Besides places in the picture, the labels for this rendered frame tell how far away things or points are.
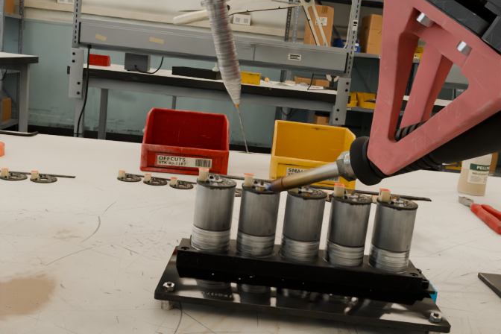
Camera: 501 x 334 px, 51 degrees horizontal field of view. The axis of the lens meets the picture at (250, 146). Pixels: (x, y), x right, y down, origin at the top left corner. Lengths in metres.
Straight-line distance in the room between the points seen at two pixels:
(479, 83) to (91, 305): 0.22
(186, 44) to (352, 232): 2.29
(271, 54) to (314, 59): 0.21
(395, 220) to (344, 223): 0.03
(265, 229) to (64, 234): 0.16
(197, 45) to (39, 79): 2.56
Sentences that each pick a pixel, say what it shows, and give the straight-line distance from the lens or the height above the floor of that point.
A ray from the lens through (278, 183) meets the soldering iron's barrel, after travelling 0.30.
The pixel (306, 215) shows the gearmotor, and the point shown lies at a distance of 0.32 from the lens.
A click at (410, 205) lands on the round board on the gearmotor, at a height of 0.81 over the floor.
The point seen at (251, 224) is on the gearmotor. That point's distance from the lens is 0.32.
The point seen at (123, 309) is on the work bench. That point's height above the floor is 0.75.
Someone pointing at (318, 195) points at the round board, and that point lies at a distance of 0.32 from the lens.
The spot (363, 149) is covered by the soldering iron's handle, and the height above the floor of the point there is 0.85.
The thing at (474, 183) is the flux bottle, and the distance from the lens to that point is 0.71.
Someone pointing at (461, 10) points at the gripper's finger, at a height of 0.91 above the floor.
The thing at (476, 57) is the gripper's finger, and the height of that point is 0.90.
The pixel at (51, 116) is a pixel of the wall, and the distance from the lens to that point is 4.93.
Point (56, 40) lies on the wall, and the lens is 4.87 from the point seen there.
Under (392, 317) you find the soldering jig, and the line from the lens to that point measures 0.31.
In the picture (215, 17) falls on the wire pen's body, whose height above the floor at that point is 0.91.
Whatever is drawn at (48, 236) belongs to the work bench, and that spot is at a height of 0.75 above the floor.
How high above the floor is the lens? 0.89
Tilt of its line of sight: 10 degrees down
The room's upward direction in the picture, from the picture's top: 6 degrees clockwise
